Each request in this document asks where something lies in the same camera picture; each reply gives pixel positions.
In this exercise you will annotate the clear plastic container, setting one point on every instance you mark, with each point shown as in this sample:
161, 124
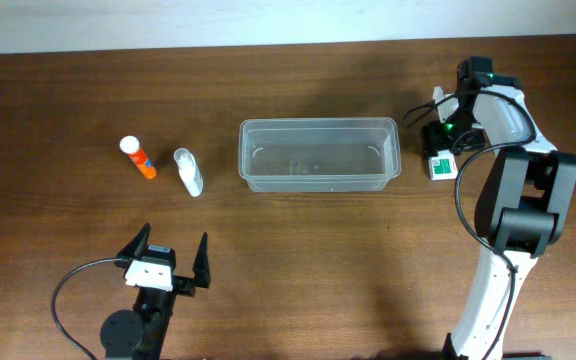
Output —
319, 154

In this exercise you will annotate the white spray bottle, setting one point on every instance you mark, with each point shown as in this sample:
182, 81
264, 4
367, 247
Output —
189, 171

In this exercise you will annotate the orange tube white cap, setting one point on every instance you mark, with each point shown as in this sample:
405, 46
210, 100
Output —
130, 146

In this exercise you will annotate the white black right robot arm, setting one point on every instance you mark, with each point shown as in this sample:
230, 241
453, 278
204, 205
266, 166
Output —
513, 190

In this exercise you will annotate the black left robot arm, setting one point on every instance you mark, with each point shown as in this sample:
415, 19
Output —
139, 332

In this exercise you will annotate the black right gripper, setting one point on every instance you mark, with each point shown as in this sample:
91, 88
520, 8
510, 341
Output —
433, 138

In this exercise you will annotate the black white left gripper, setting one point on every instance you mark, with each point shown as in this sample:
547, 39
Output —
182, 283

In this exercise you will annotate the white green medicine box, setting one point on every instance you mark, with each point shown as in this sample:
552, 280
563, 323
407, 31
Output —
442, 167

